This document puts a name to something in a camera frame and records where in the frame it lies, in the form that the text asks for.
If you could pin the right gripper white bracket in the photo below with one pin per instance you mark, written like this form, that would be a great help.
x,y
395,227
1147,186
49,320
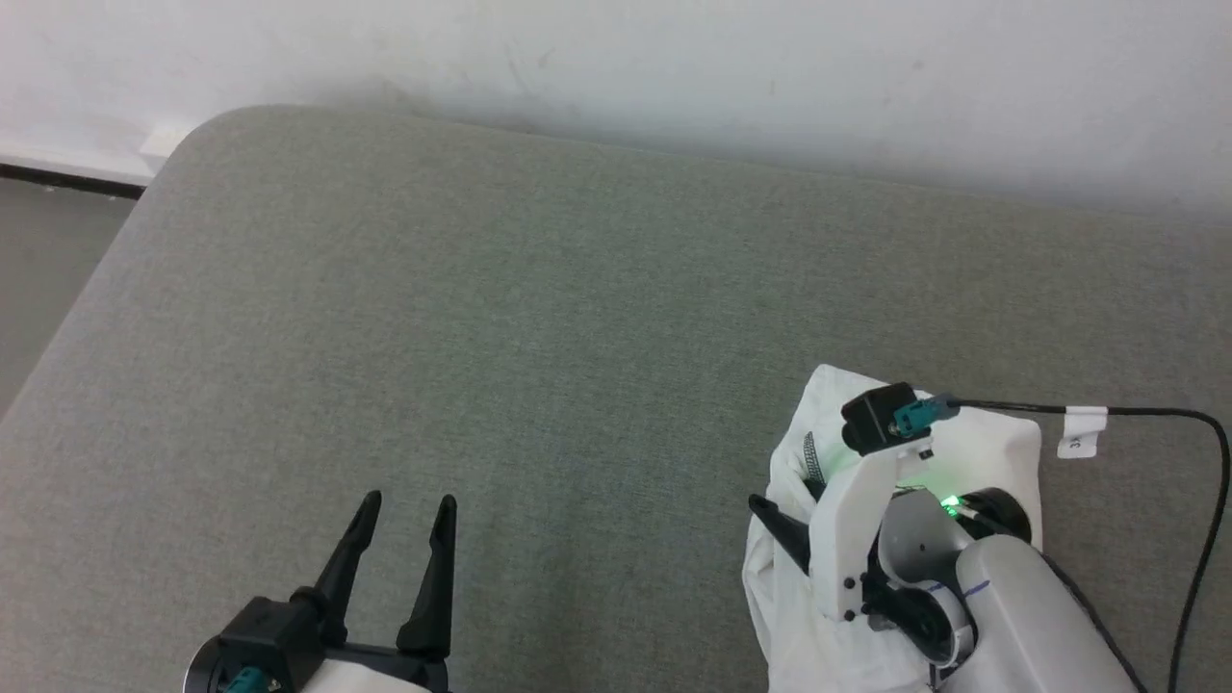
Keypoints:
x,y
852,520

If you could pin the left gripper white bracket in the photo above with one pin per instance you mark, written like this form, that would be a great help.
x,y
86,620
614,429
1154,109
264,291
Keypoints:
x,y
375,674

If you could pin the white long sleeve garment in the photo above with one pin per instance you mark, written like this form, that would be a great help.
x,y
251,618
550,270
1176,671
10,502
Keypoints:
x,y
794,635

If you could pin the white and grey right arm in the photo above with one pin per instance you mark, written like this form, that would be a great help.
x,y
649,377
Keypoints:
x,y
1030,616

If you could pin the grey green fabric sofa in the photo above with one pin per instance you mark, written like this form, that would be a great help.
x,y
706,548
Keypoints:
x,y
539,337

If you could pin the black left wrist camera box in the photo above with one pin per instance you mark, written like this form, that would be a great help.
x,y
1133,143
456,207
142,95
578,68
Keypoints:
x,y
269,635

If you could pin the dark wall baseboard strip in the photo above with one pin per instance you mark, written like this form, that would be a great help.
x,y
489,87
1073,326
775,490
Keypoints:
x,y
67,180

